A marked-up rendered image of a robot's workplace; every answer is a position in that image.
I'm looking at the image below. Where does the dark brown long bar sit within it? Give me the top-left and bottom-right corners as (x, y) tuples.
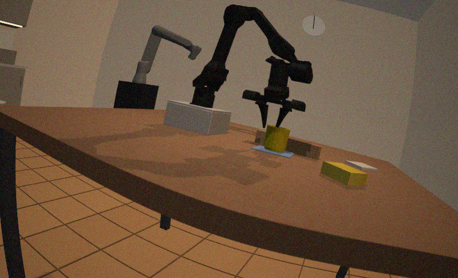
(255, 130), (322, 160)

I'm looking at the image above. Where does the yellow rectangular block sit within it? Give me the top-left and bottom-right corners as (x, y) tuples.
(321, 161), (368, 186)

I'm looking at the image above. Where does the beige square tile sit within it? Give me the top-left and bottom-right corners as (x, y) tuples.
(345, 160), (378, 171)

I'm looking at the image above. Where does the olive-yellow cup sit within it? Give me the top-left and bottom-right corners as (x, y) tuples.
(264, 125), (290, 152)

